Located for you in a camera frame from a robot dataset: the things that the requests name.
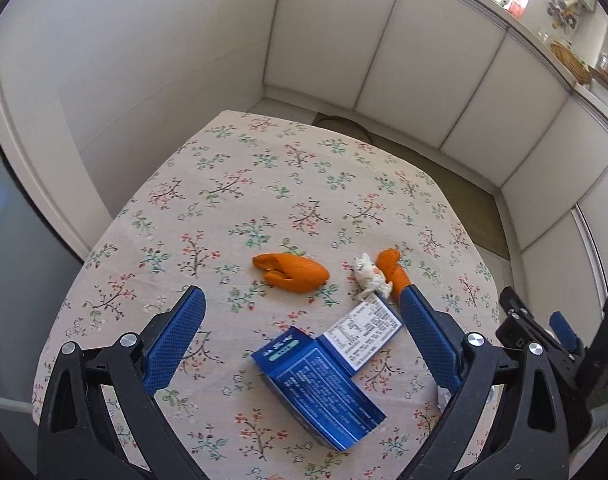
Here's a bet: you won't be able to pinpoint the frosted glass sliding door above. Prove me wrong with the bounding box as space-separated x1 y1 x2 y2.
0 35 112 480

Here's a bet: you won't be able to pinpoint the water heater pipes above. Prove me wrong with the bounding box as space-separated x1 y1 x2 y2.
548 0 582 31

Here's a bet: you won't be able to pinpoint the white tissue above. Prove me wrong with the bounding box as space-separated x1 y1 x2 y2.
353 254 392 301

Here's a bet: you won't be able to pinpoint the floral tablecloth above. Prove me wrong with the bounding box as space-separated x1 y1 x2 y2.
31 110 502 480

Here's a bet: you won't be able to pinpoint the blue cardboard box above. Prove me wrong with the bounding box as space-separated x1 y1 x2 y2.
251 294 405 453

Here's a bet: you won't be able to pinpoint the orange peel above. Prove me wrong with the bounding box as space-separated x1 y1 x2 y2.
252 252 331 295
376 248 411 303

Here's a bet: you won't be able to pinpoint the wicker basket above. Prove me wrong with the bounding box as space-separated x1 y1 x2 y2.
551 40 593 84

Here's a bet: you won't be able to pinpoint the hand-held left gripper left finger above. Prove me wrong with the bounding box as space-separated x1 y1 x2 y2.
36 285 219 480

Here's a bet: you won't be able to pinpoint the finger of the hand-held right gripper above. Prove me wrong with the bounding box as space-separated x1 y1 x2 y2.
498 286 554 361
550 311 587 361

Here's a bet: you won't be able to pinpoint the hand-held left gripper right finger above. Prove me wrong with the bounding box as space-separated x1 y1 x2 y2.
399 285 570 480

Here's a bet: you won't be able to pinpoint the white kitchen cabinet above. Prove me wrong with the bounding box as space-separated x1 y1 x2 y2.
263 0 608 376

